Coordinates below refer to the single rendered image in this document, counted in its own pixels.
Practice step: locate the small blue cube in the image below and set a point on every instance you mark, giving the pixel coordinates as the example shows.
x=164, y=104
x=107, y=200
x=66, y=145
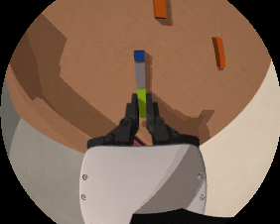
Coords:
x=139, y=56

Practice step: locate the orange rod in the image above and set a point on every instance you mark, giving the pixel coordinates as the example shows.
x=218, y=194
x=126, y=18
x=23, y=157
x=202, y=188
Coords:
x=160, y=9
x=219, y=51

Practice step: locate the lime green rod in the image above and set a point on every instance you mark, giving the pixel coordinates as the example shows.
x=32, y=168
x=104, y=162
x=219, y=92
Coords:
x=141, y=93

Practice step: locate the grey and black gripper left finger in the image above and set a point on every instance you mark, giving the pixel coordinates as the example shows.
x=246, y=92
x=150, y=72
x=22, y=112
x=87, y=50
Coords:
x=123, y=134

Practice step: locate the grey rod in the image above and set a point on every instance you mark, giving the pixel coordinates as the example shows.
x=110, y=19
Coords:
x=140, y=74

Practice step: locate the dark pink rod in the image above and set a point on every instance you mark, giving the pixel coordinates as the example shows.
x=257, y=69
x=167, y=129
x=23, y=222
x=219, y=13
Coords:
x=137, y=142

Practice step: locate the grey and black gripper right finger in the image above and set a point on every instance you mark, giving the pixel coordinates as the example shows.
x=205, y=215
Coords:
x=162, y=134

